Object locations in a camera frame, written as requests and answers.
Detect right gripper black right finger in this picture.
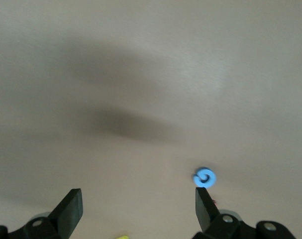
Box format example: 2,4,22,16
193,186,297,239

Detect blue foam letter G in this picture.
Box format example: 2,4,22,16
193,166,217,188

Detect brown table cover sheet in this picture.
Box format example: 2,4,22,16
0,0,302,239

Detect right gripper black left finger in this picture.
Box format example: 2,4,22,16
0,188,84,239

